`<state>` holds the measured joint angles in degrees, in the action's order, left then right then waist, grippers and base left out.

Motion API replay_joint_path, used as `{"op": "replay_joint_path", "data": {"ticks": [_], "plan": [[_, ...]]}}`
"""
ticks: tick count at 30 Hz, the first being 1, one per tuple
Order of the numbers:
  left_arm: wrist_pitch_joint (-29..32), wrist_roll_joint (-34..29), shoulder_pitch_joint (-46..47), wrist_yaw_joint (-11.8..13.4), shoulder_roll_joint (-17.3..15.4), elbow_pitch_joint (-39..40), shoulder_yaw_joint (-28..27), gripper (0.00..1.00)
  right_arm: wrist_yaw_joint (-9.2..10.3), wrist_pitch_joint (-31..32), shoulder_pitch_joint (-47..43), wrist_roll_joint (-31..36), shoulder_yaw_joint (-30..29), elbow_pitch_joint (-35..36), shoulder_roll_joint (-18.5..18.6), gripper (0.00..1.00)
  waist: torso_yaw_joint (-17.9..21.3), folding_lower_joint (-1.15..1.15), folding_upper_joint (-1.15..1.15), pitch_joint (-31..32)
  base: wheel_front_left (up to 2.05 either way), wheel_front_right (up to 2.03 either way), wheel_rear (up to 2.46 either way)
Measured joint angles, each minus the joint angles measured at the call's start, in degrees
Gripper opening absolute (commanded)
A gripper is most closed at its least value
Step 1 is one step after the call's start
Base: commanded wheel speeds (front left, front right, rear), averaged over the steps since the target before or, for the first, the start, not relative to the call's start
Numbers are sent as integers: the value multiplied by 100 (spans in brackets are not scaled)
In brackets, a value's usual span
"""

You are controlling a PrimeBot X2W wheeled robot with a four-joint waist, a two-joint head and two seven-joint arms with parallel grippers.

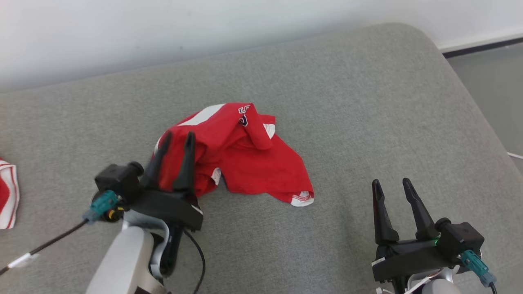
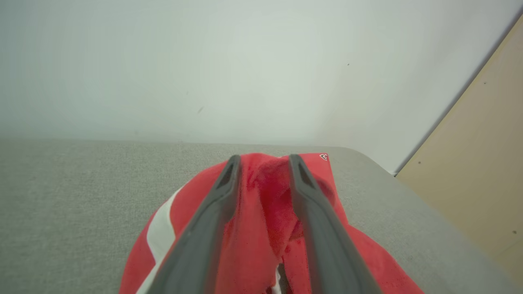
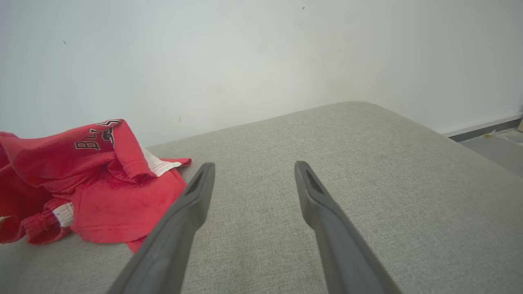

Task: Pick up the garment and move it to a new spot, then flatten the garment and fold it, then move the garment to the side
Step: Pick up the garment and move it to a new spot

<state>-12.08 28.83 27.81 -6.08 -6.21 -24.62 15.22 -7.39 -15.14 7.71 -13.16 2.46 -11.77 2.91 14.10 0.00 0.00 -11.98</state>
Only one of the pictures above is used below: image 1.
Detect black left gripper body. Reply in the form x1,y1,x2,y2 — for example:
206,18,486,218
123,187,204,232

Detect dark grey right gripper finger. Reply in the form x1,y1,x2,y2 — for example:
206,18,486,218
371,179,400,246
402,178,440,241

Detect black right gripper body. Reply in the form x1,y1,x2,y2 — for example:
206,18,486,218
371,238,451,283

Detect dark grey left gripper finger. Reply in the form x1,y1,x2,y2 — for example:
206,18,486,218
172,131,196,191
141,131,172,189

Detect red basketball shorts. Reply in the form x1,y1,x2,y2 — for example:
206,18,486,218
153,102,315,207

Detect red basketball jersey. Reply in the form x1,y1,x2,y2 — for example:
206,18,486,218
0,158,20,229

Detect grey fabric sofa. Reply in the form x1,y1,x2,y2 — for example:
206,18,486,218
0,22,523,294

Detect dark skirting strip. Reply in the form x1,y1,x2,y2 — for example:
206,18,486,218
443,37,523,58

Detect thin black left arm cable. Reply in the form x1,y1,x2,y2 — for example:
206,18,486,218
183,229,206,294

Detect teal left camera connector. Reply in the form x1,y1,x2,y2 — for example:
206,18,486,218
83,190,120,223

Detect teal camera connector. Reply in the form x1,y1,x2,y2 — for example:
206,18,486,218
83,190,120,223
459,250,497,288

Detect teal right camera connector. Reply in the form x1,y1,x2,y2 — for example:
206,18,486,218
459,250,497,288

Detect black left camera cable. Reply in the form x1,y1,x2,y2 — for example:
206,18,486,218
0,219,89,276

